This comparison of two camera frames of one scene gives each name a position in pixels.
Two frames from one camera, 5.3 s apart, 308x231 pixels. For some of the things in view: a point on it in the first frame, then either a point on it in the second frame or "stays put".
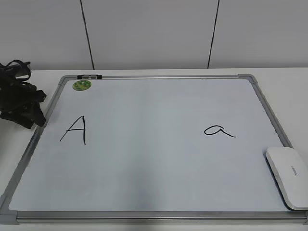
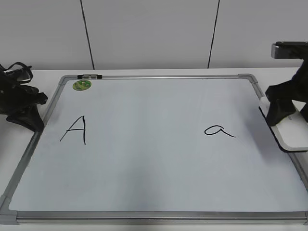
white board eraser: [290, 169] to [291, 133]
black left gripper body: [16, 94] stays put
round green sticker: [82, 85] stays put
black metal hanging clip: [89, 76] stays put
